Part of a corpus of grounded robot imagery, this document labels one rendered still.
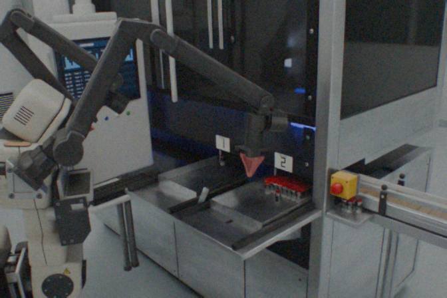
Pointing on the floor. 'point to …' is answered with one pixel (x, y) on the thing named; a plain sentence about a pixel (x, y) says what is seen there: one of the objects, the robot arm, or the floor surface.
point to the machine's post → (326, 140)
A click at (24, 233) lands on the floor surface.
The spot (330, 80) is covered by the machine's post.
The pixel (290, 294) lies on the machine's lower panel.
